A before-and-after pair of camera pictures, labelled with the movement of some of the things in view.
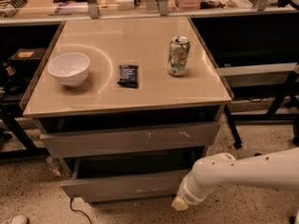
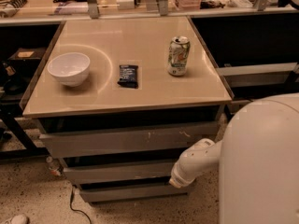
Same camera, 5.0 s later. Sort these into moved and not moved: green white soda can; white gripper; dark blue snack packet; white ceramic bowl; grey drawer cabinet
Moved: white gripper
Not moved: white ceramic bowl; green white soda can; dark blue snack packet; grey drawer cabinet
